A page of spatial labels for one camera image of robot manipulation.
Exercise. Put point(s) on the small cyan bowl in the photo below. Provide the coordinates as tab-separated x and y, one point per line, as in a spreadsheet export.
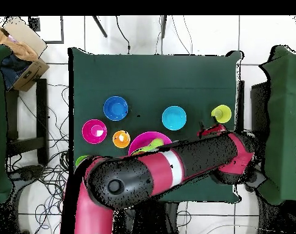
174	118

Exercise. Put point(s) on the rounded green cup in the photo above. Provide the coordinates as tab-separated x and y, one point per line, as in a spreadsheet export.
156	143

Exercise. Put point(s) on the large pink bowl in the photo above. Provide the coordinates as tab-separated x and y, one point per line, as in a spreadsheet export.
143	141

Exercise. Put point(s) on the orange cup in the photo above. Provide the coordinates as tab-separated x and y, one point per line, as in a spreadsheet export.
117	142

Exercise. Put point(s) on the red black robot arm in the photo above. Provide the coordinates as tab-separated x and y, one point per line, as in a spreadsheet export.
162	170

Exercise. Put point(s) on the yellow cup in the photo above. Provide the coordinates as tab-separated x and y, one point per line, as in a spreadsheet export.
224	114

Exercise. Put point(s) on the black box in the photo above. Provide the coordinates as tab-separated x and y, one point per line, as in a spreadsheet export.
258	112

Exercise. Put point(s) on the dark green tablecloth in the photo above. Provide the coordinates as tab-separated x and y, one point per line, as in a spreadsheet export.
157	78

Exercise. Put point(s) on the small blue bowl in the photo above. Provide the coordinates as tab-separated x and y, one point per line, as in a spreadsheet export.
115	108

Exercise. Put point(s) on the black tripod leg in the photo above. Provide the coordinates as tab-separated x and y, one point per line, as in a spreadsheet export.
100	27
164	26

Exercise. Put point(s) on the small magenta bowl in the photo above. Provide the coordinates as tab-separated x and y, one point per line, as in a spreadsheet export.
88	131

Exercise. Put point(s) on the tall green cup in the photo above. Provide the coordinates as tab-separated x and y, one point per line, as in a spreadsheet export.
79	159

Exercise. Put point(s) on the grey chair base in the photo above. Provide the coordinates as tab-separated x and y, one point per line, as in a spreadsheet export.
28	171

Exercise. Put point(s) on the cardboard box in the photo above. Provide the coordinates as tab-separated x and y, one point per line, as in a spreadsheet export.
28	75

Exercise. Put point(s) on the black stool frame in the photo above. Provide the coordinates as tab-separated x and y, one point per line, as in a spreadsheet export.
42	117

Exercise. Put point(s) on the black floor frame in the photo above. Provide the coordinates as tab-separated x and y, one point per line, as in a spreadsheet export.
62	31

